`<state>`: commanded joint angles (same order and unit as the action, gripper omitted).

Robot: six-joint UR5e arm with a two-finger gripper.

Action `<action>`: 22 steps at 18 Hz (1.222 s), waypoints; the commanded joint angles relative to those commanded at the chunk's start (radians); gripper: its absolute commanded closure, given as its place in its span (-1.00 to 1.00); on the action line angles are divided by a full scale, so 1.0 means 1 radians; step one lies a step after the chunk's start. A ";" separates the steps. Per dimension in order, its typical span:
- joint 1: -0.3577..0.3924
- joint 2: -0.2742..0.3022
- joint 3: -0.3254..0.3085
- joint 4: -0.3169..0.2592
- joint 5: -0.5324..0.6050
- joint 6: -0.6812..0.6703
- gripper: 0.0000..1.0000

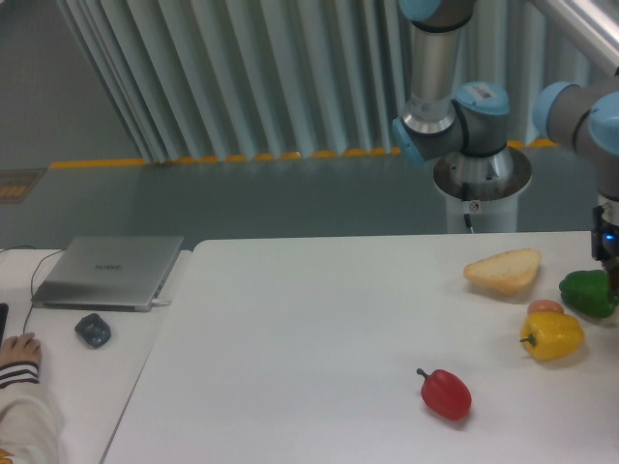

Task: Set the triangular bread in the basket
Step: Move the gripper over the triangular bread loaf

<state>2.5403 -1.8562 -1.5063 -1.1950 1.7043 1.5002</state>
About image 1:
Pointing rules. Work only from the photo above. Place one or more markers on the brown egg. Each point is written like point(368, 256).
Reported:
point(539, 306)

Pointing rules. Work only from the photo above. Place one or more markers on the cream sleeve forearm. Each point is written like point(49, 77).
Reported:
point(30, 419)

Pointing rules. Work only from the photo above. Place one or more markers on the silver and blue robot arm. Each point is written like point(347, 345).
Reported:
point(464, 129)

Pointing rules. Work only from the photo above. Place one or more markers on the aluminium frame beam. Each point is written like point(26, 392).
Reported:
point(590, 25)

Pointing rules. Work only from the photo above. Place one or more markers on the person's hand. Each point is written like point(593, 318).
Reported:
point(24, 348)

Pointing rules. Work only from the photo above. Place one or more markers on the red bell pepper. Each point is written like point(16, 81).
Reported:
point(445, 394)

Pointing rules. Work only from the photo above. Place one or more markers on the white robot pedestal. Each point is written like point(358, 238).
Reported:
point(477, 216)

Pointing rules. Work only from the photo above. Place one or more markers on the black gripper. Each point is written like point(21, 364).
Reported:
point(604, 238)

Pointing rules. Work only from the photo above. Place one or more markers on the triangular toasted bread slice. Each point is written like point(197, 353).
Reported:
point(508, 272)

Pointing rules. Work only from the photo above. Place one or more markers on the yellow bell pepper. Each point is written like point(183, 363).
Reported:
point(550, 336)

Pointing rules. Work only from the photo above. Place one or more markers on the green bell pepper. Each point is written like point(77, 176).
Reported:
point(587, 293)

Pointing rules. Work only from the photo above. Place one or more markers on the silver closed laptop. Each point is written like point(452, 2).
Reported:
point(109, 273)

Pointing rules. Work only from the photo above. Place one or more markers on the black keyboard edge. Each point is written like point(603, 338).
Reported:
point(4, 311)

